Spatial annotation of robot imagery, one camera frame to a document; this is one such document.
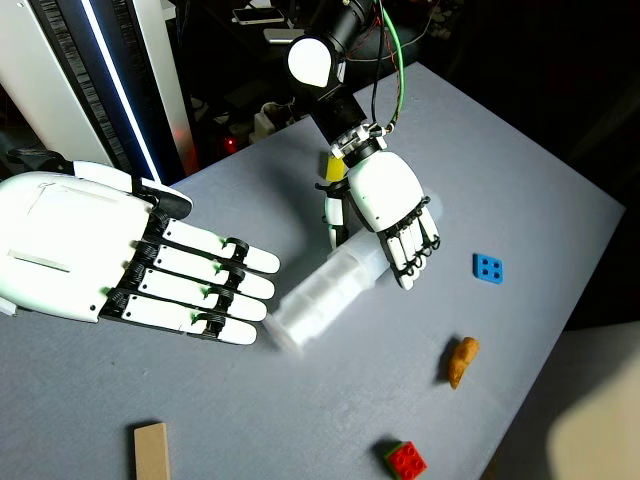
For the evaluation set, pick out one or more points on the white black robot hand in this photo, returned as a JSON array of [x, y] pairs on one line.
[[65, 240], [385, 190]]

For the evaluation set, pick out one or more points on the yellow toy block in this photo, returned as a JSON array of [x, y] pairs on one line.
[[335, 170]]

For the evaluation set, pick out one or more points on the blue four-hole toy block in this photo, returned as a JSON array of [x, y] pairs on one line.
[[488, 268]]

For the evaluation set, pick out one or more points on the white crumpled item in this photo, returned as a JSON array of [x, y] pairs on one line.
[[275, 117]]

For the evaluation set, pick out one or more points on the white robot body column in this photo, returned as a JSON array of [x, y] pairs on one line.
[[30, 75]]

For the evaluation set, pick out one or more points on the grey power bank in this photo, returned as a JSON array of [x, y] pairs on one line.
[[282, 36]]

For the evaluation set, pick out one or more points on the orange-brown toy food piece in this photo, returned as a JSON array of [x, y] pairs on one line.
[[462, 362]]

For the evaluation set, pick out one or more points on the smartphone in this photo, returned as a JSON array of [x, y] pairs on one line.
[[257, 16]]

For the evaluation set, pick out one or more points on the plain wooden block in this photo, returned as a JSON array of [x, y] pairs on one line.
[[151, 452]]

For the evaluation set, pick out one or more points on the green toy building brick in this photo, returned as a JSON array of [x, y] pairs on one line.
[[390, 452]]

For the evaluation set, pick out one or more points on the red toy building brick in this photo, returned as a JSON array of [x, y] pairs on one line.
[[407, 460]]

